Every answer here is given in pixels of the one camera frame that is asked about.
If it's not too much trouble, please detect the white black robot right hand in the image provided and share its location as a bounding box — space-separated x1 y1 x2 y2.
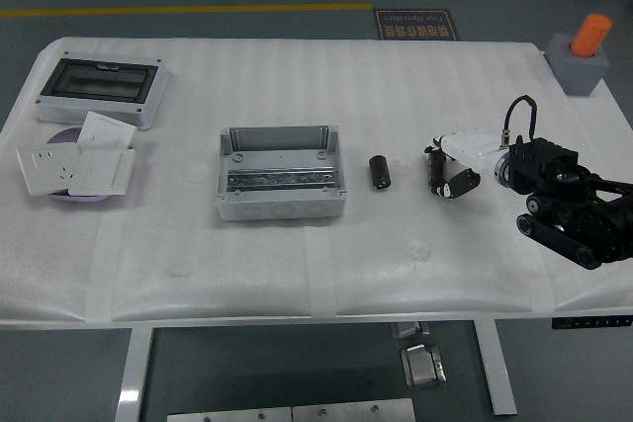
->
423 128 503 202

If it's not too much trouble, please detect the black cylindrical battery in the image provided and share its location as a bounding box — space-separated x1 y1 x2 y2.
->
368 154 393 192

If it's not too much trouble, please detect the open grey junction box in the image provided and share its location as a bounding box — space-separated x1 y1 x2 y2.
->
215 125 347 221

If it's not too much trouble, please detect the grey distribution box dark cover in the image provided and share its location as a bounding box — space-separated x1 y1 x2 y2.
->
35 49 172 131

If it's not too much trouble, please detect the grey foam block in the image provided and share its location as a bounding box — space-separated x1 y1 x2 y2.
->
545 33 610 97

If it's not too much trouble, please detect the dark floor sign sticker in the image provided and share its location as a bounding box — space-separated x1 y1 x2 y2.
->
373 9 461 42

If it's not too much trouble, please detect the orange cylinder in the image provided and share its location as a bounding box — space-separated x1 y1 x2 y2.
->
570 13 613 58

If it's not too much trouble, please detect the white foam table mat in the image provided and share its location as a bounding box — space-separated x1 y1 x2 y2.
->
0 36 633 328

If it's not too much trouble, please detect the black table control panel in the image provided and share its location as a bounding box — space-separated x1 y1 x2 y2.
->
552 315 632 330

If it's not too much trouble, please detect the white table leg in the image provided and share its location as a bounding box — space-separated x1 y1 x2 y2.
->
473 318 518 417
115 327 155 422

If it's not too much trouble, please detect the silver metal plate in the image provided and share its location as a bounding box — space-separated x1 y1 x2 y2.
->
291 397 416 422
166 406 294 422

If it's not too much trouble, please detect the purple round plate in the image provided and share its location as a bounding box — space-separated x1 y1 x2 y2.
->
46 127 135 205

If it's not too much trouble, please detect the small silver metal bracket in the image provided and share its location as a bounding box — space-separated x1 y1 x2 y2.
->
390 321 431 341

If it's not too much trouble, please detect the metal DIN rail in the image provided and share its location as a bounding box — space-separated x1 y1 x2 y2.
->
226 163 338 193

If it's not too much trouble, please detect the large silver metal bracket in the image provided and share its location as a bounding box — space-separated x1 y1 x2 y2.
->
400 342 448 390

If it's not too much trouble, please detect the white wall switch panel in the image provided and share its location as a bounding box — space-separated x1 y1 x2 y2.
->
67 148 136 197
77 111 137 150

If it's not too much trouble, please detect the white wall socket panel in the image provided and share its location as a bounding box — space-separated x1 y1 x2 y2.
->
15 144 83 197

